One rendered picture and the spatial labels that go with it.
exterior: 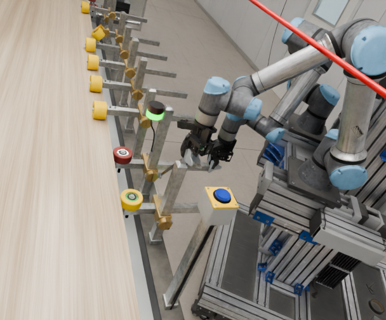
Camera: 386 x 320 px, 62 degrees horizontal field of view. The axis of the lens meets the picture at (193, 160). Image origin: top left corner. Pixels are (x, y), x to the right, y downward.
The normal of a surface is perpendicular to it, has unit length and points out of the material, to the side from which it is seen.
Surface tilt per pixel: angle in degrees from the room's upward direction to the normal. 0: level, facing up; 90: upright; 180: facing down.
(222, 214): 90
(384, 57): 83
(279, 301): 0
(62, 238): 0
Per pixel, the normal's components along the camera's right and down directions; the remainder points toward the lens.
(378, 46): -0.14, 0.46
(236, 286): 0.29, -0.76
